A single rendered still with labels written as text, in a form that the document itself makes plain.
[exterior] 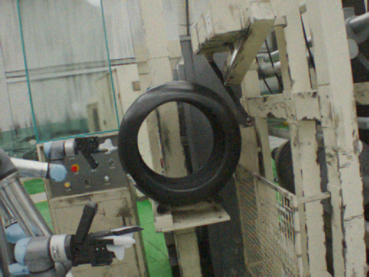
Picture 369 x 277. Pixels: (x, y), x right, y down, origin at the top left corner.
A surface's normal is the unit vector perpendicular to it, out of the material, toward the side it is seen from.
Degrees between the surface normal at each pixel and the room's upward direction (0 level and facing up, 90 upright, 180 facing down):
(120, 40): 90
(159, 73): 90
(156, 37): 90
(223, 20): 90
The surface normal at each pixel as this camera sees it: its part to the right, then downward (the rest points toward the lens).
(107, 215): 0.11, 0.07
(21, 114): 0.43, 0.02
